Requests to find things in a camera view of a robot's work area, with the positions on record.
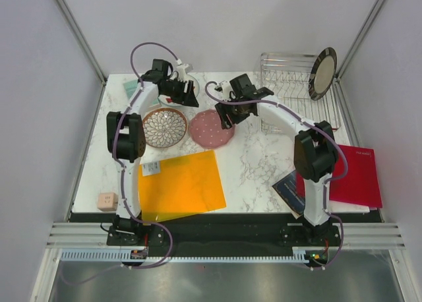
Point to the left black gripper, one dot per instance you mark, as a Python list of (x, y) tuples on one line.
[(189, 99)]

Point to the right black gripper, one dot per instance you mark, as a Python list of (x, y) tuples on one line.
[(225, 122)]

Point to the metal wire dish rack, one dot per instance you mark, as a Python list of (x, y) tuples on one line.
[(287, 75)]

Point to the dark rim beige plate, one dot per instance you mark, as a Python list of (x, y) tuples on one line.
[(322, 73)]

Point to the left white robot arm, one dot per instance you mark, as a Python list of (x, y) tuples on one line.
[(126, 140)]

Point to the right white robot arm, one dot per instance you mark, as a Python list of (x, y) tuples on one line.
[(293, 125)]

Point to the pink polka dot plate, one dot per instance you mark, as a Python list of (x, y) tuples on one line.
[(206, 130)]

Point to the white watermelon pattern plate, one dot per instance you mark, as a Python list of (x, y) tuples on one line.
[(166, 101)]

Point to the brown rim floral plate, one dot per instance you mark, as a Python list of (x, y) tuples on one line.
[(164, 127)]

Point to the teal book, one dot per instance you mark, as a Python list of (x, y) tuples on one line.
[(131, 88)]

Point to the orange translucent plastic sheet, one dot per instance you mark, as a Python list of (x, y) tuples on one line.
[(180, 187)]

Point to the dark blue book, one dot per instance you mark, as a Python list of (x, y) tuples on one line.
[(286, 189)]

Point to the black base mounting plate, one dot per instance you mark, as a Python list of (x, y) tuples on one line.
[(224, 234)]

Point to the pink cube power socket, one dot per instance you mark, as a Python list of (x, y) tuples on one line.
[(107, 202)]

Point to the red translucent plastic sheet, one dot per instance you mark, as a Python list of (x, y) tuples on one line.
[(313, 165)]

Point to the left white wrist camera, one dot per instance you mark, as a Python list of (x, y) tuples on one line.
[(182, 69)]

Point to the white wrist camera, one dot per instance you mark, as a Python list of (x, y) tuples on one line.
[(182, 69), (224, 87)]

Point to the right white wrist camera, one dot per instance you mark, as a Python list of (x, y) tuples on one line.
[(224, 87)]

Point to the left aluminium frame post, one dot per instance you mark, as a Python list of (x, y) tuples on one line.
[(80, 39)]

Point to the aluminium frame post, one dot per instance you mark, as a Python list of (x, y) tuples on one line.
[(80, 39), (361, 35)]

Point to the white slotted cable duct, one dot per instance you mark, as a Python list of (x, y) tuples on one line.
[(143, 255)]

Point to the aluminium front rail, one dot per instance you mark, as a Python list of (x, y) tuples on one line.
[(356, 236)]

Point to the right aluminium frame post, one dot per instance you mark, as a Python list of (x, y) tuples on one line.
[(361, 35)]

